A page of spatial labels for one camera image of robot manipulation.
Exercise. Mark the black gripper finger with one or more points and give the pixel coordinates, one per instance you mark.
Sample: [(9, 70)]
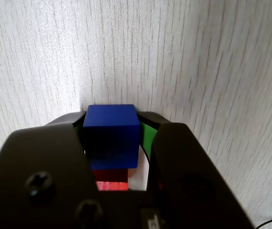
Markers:
[(31, 162), (185, 167)]

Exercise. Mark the red wooden cube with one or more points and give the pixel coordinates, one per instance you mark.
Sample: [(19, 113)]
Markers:
[(112, 183)]

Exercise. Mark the blue wooden cube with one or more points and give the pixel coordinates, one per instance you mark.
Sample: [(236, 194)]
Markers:
[(112, 133)]

